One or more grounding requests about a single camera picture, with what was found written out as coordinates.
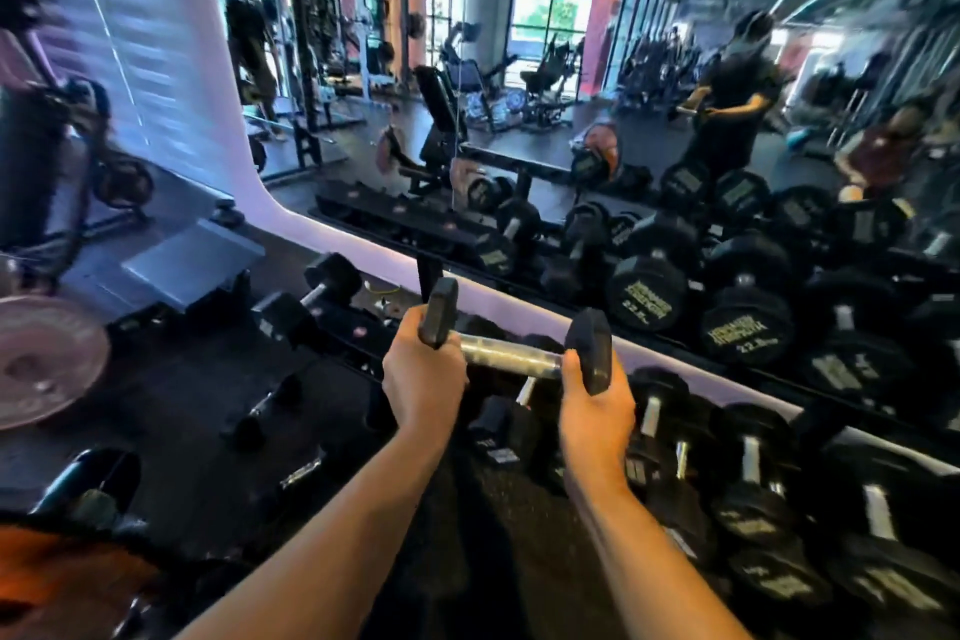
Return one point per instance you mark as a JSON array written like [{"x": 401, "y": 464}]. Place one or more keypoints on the person's right forearm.
[{"x": 652, "y": 572}]

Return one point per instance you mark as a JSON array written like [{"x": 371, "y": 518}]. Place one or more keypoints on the person's left fingers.
[{"x": 409, "y": 332}]

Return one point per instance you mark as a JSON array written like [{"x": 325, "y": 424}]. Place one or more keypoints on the person's right thumb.
[{"x": 573, "y": 373}]

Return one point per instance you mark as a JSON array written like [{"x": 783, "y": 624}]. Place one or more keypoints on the person's left forearm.
[{"x": 337, "y": 557}]

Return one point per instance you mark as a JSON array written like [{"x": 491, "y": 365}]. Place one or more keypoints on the person's right hand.
[{"x": 596, "y": 426}]

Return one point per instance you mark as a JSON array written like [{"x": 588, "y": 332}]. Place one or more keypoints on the person's left hand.
[{"x": 421, "y": 384}]

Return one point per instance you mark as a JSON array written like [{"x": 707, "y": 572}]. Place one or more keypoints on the black rounded weight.
[{"x": 90, "y": 482}]

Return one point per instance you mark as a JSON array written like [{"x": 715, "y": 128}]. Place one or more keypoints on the black weight machine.
[{"x": 37, "y": 167}]

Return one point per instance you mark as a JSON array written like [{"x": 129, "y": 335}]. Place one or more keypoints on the grey weight plate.
[{"x": 45, "y": 362}]

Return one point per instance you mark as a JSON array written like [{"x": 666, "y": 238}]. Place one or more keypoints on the large wall mirror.
[{"x": 562, "y": 159}]

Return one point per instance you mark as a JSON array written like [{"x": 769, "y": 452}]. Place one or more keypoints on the orange fabric item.
[{"x": 60, "y": 576}]

